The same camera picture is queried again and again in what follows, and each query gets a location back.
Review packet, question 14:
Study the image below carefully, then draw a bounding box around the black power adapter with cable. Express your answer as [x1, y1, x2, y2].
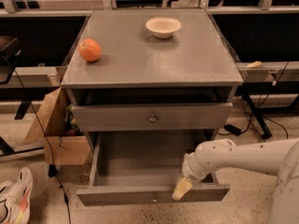
[217, 59, 291, 142]

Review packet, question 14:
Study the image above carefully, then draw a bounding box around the grey top drawer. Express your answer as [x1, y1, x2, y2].
[72, 89, 233, 132]

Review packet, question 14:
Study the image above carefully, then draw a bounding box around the white paper bowl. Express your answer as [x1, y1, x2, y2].
[146, 17, 181, 39]

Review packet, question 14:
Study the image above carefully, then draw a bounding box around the black chair left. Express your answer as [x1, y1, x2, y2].
[0, 35, 21, 85]

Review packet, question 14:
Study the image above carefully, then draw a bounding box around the black floor cable left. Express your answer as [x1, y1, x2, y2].
[12, 68, 72, 224]

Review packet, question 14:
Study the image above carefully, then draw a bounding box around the brown cardboard box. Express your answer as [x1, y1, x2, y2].
[23, 88, 91, 165]

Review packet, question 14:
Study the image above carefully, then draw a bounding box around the grey drawer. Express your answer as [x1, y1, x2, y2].
[76, 131, 231, 207]
[72, 89, 233, 132]

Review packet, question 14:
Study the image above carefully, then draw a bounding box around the grey wooden drawer cabinet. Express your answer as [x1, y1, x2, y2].
[62, 9, 243, 147]

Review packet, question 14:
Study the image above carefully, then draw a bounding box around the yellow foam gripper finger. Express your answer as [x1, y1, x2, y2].
[172, 177, 193, 201]

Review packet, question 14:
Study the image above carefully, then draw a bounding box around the small yellow foam piece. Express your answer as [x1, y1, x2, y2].
[246, 61, 262, 69]

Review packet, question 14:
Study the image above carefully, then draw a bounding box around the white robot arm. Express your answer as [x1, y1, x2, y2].
[172, 139, 299, 224]

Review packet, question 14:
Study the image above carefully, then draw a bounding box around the orange fruit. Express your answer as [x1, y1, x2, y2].
[78, 38, 101, 63]

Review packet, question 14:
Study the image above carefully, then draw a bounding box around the white and orange sneaker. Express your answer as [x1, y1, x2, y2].
[0, 167, 33, 224]

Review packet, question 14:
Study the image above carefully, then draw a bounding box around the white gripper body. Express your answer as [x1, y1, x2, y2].
[182, 153, 206, 182]

